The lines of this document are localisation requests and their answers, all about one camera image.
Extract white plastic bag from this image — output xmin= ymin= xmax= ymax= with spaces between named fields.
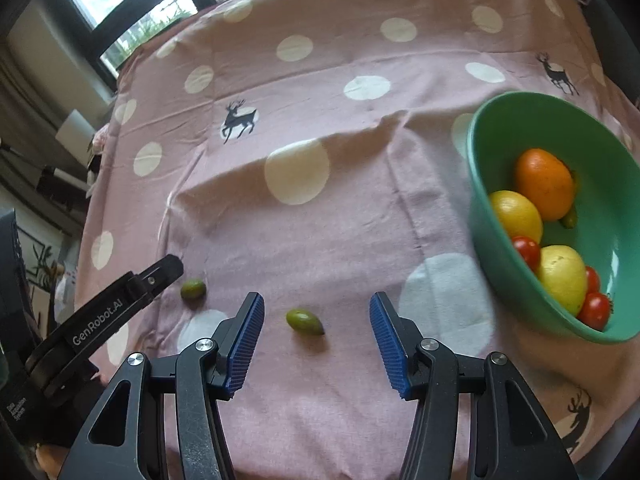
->
xmin=52 ymin=265 xmax=78 ymax=331

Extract pink polka dot deer cloth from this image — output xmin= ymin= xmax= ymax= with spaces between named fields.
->
xmin=75 ymin=0 xmax=640 ymax=480

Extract plant print wall panel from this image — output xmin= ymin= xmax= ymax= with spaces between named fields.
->
xmin=17 ymin=225 xmax=66 ymax=291

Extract green plastic bowl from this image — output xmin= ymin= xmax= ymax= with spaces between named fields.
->
xmin=466 ymin=91 xmax=640 ymax=345

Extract black device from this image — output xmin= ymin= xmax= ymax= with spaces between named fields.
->
xmin=37 ymin=165 xmax=93 ymax=201

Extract pointed green olive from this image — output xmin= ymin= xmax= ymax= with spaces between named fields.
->
xmin=285 ymin=308 xmax=326 ymax=337

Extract yellow lemon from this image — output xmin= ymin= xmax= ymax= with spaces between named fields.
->
xmin=487 ymin=190 xmax=544 ymax=245

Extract pink crumpled cloth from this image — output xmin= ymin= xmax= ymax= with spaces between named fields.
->
xmin=86 ymin=125 xmax=112 ymax=186

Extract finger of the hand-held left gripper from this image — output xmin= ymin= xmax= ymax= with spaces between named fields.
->
xmin=131 ymin=254 xmax=185 ymax=306

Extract green plants outside window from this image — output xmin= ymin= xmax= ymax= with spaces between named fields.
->
xmin=107 ymin=0 xmax=311 ymax=68

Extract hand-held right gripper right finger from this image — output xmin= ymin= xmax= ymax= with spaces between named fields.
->
xmin=369 ymin=291 xmax=576 ymax=480

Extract orange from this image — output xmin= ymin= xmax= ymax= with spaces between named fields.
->
xmin=515 ymin=148 xmax=576 ymax=222

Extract person's left hand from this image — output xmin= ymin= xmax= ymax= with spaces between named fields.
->
xmin=36 ymin=444 xmax=68 ymax=478

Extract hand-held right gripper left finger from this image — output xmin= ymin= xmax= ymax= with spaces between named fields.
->
xmin=59 ymin=291 xmax=266 ymax=480

